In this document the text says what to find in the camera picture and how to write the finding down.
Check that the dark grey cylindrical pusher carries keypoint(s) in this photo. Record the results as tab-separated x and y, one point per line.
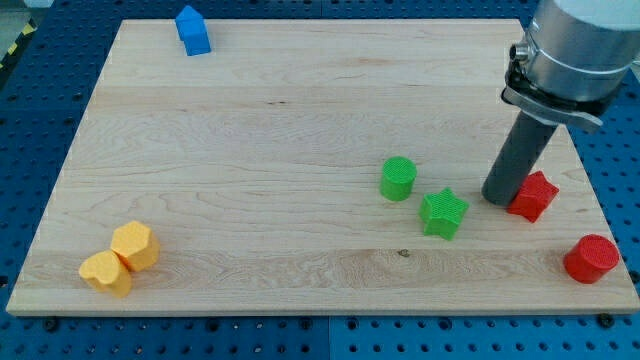
523	146

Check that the red star block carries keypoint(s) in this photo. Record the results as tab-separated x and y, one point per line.
533	198

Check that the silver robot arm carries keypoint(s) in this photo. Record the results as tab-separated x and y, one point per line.
566	70

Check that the green star block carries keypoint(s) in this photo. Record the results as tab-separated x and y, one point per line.
442	213

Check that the green cylinder block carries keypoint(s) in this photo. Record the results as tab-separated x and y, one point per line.
398	176

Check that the red cylinder block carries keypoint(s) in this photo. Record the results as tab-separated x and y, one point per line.
591	258

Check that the wooden board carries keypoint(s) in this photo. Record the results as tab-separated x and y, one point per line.
258	168

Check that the blue house-shaped block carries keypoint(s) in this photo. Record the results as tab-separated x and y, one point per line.
192	31

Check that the yellow hexagon block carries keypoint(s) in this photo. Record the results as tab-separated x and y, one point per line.
136	245

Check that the yellow heart block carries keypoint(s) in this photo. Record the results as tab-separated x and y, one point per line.
104	272

